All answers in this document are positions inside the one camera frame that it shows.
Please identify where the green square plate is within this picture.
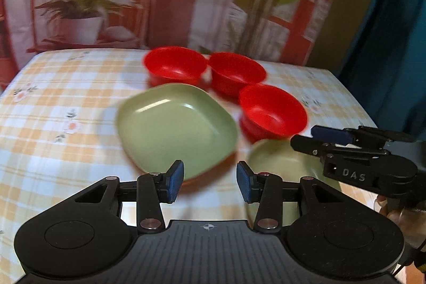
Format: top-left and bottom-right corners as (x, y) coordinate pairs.
(115, 82), (239, 182)
(245, 138), (342, 229)

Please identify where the blue curtain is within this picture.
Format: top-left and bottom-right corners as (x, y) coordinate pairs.
(335, 0), (426, 139)

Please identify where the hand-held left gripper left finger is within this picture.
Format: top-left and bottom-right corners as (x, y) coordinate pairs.
(75, 160), (186, 234)

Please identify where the person's right hand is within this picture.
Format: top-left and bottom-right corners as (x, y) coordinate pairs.
(375, 195), (426, 251)

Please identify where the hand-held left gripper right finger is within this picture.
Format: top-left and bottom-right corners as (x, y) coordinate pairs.
(236, 160), (343, 234)

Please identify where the red plastic bowl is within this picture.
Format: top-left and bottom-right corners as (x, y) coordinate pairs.
(208, 52), (268, 97)
(143, 46), (208, 89)
(238, 84), (308, 143)

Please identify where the checked floral tablecloth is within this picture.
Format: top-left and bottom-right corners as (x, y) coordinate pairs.
(0, 47), (380, 284)

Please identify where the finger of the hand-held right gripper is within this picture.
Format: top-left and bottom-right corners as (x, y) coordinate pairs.
(310, 125), (417, 150)
(290, 135), (391, 159)

